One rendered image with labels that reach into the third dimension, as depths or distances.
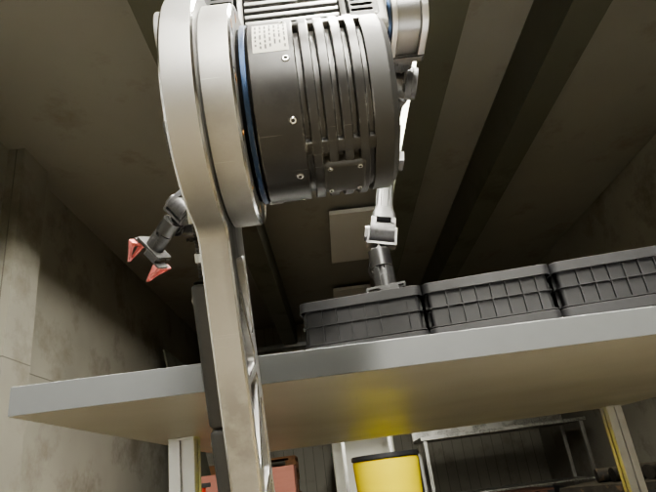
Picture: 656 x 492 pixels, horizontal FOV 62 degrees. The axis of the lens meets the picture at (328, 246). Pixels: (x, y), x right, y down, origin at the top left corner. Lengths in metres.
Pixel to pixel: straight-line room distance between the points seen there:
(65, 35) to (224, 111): 2.84
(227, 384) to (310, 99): 0.28
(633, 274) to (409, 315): 0.51
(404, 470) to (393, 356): 2.52
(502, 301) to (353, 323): 0.35
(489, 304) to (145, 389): 0.82
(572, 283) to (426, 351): 0.66
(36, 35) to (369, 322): 2.50
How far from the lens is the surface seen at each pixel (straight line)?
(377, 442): 6.35
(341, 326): 1.33
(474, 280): 1.34
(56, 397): 0.86
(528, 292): 1.35
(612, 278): 1.41
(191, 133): 0.48
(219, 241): 0.53
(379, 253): 1.43
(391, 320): 1.32
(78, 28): 3.25
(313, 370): 0.78
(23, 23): 3.30
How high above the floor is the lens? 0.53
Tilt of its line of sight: 23 degrees up
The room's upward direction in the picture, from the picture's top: 8 degrees counter-clockwise
